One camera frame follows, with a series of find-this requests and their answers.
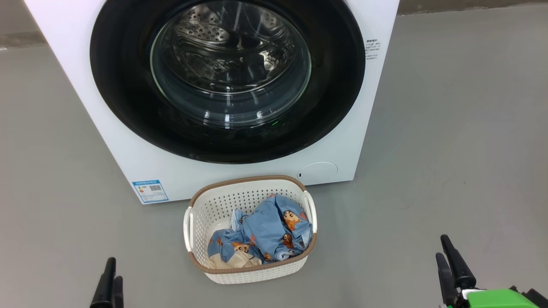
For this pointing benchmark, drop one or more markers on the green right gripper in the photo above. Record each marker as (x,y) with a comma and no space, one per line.
(496,299)

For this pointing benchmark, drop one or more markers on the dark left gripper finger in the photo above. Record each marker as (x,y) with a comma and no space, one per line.
(105,286)
(118,295)

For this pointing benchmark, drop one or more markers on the small blue cream cartoon garment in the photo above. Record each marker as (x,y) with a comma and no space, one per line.
(227,250)

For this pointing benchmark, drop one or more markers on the large blue cartoon print garment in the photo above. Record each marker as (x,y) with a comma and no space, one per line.
(265,226)

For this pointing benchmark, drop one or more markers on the black round washer door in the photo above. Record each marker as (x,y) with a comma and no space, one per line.
(120,85)

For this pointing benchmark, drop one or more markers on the white front-load washing machine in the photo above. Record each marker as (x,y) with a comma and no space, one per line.
(64,64)

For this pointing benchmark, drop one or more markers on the stainless steel washing machine drum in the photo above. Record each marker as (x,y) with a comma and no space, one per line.
(222,47)

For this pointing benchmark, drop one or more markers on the blue white energy label sticker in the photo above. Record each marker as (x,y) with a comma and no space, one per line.
(150,191)

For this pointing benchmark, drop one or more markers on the white perforated basket brown rim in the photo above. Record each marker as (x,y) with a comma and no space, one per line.
(201,214)

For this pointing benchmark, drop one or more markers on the round white filter cover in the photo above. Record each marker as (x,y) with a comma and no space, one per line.
(317,173)

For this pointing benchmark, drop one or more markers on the small black text label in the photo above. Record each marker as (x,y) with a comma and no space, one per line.
(372,49)

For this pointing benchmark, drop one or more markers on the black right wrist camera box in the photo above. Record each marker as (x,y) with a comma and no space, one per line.
(537,296)

